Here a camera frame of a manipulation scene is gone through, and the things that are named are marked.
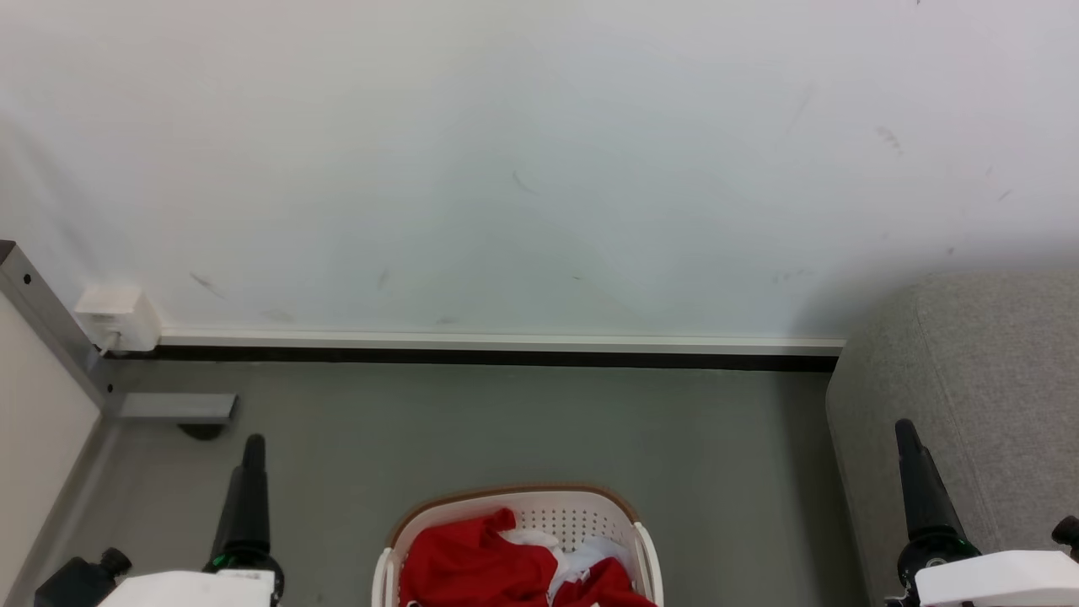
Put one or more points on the grey metal frame leg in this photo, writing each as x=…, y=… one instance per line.
x=50, y=324

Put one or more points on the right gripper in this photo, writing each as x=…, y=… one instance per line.
x=995, y=577

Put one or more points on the grey fabric sofa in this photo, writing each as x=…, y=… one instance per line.
x=986, y=405

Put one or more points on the white wall power adapter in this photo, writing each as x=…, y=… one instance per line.
x=118, y=316

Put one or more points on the white laundry basket brown rim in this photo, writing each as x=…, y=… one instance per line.
x=573, y=516

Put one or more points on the red garment with white hem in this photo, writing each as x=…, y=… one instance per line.
x=468, y=565

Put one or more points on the off-white furniture side panel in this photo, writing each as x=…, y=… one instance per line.
x=34, y=438

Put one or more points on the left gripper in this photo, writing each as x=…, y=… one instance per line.
x=198, y=588

